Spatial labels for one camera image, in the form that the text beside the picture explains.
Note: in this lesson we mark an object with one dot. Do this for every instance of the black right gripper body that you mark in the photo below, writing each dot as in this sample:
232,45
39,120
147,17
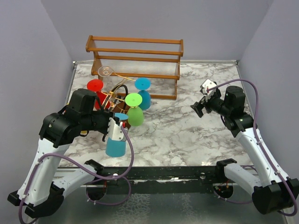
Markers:
217,104

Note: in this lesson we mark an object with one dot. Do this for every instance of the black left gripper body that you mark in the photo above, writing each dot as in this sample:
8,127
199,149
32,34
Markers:
100,121

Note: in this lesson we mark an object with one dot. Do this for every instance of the teal plastic wine glass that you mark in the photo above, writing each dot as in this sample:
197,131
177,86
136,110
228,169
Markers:
117,148

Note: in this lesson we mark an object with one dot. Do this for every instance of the red plastic wine glass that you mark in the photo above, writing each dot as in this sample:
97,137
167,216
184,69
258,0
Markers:
96,86

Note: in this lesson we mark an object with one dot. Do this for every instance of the green plastic wine glass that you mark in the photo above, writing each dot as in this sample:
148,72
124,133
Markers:
135,113

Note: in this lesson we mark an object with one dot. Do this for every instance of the clear wine glass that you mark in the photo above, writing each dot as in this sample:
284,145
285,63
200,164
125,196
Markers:
104,73

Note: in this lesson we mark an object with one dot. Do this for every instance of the blue plastic wine glass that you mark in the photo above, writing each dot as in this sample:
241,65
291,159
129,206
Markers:
142,84

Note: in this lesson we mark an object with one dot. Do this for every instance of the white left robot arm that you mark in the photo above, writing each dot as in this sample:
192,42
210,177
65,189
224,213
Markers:
39,195

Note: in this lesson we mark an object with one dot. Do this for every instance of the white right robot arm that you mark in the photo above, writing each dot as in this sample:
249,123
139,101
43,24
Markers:
271,189

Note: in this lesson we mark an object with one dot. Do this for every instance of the wooden wine glass rack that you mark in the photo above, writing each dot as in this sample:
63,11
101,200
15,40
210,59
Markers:
138,57

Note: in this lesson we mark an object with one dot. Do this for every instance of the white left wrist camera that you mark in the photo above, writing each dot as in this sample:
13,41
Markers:
116,130

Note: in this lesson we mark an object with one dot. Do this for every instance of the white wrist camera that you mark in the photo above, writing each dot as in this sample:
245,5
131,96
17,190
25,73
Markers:
209,89
116,130

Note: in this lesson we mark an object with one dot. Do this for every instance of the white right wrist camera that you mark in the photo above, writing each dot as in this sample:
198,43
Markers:
209,89

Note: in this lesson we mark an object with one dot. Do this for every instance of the gold wire glass holder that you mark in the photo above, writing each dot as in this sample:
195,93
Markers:
113,98

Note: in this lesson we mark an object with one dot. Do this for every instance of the black mounting rail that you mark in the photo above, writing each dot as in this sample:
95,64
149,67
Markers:
162,180

